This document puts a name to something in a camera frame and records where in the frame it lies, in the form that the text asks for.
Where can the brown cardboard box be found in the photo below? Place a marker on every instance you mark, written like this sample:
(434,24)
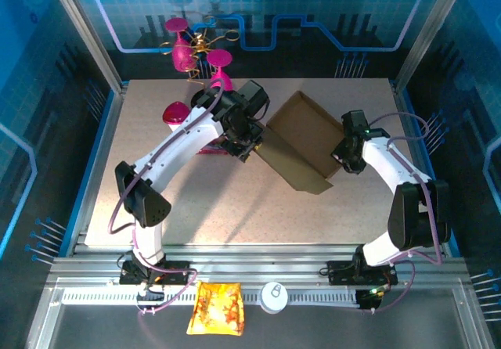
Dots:
(305,130)

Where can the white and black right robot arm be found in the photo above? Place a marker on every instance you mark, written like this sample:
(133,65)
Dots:
(395,165)

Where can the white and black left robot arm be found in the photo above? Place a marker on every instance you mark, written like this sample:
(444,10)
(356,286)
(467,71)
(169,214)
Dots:
(180,145)

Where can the pink glitter wine glass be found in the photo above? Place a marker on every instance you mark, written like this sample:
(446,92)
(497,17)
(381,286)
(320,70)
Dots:
(220,76)
(182,57)

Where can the purple candy bag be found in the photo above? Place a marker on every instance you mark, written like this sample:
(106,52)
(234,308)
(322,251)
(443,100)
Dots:
(207,152)

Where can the pink egg-shaped white cup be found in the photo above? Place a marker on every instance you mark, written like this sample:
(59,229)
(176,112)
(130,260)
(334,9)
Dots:
(175,112)

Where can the pink glasses on gold rack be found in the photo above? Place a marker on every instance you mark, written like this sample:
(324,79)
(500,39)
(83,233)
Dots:
(199,44)

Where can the yellow snack bag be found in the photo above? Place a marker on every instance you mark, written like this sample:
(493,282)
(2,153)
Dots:
(215,310)

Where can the aluminium extrusion frame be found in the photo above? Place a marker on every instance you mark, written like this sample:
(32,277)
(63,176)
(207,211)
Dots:
(254,265)

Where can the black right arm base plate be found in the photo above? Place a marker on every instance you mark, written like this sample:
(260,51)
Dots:
(340,272)

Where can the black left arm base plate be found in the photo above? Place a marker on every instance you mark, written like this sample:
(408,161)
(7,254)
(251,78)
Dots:
(176,272)

